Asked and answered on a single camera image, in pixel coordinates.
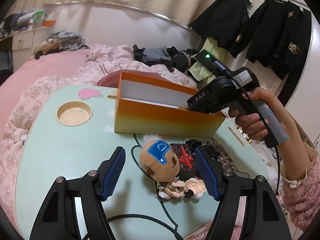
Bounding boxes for brown capybara plush blue cap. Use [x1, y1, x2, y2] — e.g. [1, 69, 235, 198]
[139, 134, 180, 183]

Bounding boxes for orange gradient cardboard box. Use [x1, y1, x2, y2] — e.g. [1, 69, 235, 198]
[114, 71, 226, 138]

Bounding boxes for mint green lap table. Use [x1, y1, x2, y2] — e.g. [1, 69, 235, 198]
[14, 84, 270, 240]

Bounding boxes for person's right hand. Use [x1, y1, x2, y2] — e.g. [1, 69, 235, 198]
[228, 87, 290, 140]

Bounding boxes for pink floral duvet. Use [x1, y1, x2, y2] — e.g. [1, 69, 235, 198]
[1, 44, 197, 224]

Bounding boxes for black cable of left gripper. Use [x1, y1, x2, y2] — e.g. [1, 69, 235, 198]
[82, 213, 185, 240]

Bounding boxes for white fluffy pompom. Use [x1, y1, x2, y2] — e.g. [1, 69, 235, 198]
[178, 102, 189, 110]

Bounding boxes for person's pink sleeved forearm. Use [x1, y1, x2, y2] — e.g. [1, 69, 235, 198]
[271, 98, 319, 231]

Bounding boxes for dark red foil snack pack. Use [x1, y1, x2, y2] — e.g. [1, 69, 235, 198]
[170, 144, 198, 181]

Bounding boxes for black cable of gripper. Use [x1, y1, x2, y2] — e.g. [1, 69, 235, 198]
[224, 64, 281, 197]
[82, 213, 185, 240]

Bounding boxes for hanging black jacket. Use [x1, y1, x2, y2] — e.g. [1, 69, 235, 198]
[246, 0, 311, 105]
[190, 0, 252, 58]

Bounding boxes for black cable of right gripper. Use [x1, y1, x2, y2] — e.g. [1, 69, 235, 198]
[224, 64, 281, 197]

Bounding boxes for white desk with drawer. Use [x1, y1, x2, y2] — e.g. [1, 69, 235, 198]
[1, 27, 54, 71]

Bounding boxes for dark red cushion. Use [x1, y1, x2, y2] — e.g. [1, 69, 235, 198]
[97, 70, 165, 88]

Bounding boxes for patterned grey clothes pile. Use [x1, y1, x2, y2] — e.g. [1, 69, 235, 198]
[47, 31, 88, 51]

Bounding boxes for anime figure keychain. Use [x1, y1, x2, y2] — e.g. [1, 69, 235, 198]
[155, 178, 207, 202]

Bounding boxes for brown playing card box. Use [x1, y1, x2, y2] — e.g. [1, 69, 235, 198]
[213, 145, 233, 168]

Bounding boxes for lime green garment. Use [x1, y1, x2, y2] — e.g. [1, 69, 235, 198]
[188, 37, 229, 85]

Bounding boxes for black glossy cloth item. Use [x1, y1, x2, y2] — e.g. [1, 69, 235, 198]
[183, 138, 218, 153]

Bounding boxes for pile of dark clothes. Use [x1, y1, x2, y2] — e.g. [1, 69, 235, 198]
[133, 44, 199, 73]

